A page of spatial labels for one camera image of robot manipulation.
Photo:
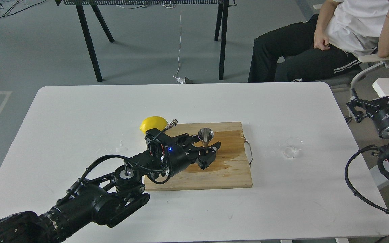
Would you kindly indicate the yellow lemon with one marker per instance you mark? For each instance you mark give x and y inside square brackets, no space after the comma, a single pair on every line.
[153,122]

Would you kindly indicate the black metal table frame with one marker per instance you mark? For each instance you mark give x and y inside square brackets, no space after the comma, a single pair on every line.
[105,23]

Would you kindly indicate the seated person white shirt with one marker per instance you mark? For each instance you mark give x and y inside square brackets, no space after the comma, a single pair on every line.
[325,46]

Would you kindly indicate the clear glass measuring cup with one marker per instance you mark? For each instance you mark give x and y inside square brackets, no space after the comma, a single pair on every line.
[293,146]

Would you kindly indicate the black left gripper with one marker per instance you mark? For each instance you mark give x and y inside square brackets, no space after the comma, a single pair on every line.
[175,154]

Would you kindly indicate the wooden cutting board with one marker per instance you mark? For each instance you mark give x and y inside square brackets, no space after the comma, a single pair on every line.
[230,170]

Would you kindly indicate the steel double jigger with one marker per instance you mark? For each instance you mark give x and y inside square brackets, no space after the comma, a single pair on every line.
[205,136]

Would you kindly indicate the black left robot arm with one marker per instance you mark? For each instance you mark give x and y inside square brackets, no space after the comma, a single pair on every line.
[111,189]

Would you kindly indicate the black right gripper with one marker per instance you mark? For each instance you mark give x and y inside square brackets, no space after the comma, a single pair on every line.
[376,109]

